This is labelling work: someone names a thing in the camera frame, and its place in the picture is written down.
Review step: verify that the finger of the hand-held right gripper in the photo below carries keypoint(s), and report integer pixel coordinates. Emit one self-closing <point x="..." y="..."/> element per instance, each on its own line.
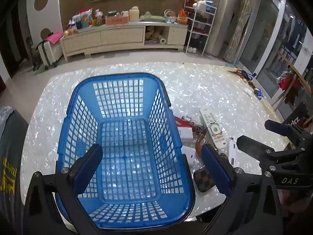
<point x="278" y="126"/>
<point x="251" y="146"/>

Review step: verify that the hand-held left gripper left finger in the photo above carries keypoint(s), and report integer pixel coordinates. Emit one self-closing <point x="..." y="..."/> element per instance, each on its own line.
<point x="88" y="169"/>

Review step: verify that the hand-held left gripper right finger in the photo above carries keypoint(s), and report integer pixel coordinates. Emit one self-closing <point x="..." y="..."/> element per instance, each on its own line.
<point x="216" y="170"/>

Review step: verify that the brown checkered key case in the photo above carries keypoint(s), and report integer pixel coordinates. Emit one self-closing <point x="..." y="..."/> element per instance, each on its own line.
<point x="201" y="180"/>

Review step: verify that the white USB dongle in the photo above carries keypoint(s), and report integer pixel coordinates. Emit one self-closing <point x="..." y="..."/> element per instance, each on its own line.
<point x="232" y="151"/>

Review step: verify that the brown wooden massage comb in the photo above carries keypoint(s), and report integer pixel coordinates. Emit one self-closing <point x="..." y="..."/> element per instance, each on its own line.
<point x="199" y="144"/>

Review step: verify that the white rounded plastic case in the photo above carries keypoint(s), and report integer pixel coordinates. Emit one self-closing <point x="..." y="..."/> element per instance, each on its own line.
<point x="188" y="155"/>

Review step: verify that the white remote control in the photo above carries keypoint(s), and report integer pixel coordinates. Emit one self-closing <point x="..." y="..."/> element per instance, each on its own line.
<point x="214" y="129"/>

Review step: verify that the white charger adapter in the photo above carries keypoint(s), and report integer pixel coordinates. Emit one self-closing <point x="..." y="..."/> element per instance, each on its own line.
<point x="185" y="134"/>

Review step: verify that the blue plastic basket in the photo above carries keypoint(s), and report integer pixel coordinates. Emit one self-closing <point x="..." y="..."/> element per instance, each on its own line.
<point x="162" y="140"/>

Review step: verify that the black printed panel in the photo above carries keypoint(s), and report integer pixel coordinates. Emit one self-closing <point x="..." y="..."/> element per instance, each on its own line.
<point x="297" y="116"/>

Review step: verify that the wooden clothes rack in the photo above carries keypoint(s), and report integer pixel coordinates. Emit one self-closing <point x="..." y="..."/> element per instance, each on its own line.
<point x="291" y="83"/>

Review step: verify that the scissors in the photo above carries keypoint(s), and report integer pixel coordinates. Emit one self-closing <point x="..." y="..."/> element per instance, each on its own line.
<point x="242" y="74"/>

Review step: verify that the grey cloth yellow print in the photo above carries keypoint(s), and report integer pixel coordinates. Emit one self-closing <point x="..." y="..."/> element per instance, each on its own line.
<point x="11" y="166"/>

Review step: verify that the patterned curtain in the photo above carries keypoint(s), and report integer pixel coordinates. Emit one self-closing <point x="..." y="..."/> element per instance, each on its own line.
<point x="240" y="22"/>

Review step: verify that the pair of white shoes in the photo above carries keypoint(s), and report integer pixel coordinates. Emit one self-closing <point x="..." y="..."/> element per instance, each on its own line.
<point x="190" y="50"/>

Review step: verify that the white green suitcase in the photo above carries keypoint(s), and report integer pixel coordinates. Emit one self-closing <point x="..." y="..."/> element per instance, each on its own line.
<point x="50" y="52"/>

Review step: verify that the white metal shelf rack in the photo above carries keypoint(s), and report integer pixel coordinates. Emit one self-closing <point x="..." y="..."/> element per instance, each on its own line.
<point x="195" y="24"/>

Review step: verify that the pink folder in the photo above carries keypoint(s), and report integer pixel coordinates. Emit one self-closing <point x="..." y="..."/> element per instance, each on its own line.
<point x="53" y="38"/>

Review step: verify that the cream TV cabinet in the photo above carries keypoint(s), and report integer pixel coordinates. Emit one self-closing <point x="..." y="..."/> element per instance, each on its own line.
<point x="117" y="36"/>

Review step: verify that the bread packet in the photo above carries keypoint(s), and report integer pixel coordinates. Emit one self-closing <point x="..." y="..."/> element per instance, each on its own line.
<point x="71" y="32"/>

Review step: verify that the white paper roll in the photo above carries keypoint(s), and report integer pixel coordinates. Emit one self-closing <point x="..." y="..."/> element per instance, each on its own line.
<point x="161" y="39"/>

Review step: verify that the orange bag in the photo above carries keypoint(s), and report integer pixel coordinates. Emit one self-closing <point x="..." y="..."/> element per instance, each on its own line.
<point x="182" y="17"/>

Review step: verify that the assorted bottles and packets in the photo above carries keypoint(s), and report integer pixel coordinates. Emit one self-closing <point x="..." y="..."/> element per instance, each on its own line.
<point x="85" y="19"/>

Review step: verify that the orange box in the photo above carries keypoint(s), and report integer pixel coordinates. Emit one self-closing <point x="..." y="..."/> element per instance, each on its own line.
<point x="117" y="19"/>

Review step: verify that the beige plastic jar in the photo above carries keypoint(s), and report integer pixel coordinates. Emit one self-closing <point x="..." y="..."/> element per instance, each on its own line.
<point x="134" y="14"/>

